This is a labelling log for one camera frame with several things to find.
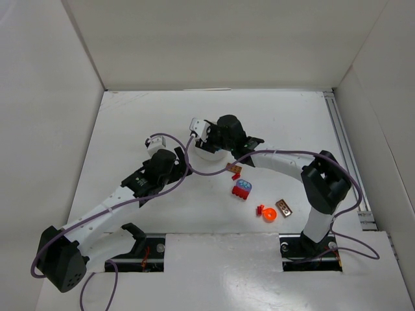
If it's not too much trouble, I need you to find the aluminium rail right side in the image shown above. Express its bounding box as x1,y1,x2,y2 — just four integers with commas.
323,91,378,231

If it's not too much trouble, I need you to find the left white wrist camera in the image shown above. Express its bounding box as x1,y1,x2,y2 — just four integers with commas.
145,135,167,157

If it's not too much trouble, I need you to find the orange round lego dish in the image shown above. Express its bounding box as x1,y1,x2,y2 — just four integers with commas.
261,208,278,223

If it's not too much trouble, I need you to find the brown lego plate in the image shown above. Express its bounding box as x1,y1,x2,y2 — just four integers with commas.
276,199,292,218

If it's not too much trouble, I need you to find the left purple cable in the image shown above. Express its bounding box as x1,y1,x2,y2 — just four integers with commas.
30,133,189,311

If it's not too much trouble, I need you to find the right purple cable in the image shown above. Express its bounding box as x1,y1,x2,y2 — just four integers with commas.
185,135,381,264

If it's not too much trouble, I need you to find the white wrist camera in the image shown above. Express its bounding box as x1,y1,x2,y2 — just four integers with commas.
145,135,167,157
189,118,211,143

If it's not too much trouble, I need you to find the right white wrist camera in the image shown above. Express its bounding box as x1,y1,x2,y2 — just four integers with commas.
189,118,211,143

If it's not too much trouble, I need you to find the purple cable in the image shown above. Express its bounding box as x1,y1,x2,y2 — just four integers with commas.
30,133,189,311
185,135,381,264

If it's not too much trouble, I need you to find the purple printed lego brick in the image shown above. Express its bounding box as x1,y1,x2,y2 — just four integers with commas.
235,179,252,192

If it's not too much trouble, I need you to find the white round divided container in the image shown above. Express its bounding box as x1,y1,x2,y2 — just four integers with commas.
195,141,228,161

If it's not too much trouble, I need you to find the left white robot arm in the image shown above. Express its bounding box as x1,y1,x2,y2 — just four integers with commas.
30,147,190,293

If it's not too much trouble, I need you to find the tan lego plate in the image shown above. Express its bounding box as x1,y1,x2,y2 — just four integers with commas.
226,163,243,174

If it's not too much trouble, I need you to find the red lego brick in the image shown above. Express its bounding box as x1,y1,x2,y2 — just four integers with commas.
231,186,251,200

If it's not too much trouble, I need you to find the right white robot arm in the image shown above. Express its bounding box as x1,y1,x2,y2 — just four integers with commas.
196,115,351,257

